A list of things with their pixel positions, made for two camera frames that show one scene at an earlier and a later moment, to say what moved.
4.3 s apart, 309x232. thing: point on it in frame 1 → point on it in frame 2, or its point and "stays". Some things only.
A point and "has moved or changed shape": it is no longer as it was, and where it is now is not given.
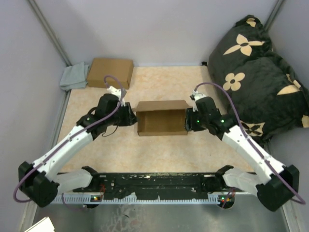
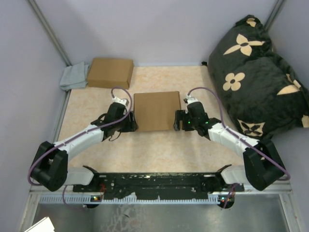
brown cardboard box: (163, 118) has moved or changed shape
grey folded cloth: (75, 77) stays
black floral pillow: (258, 88) stays
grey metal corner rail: (50, 32) stays
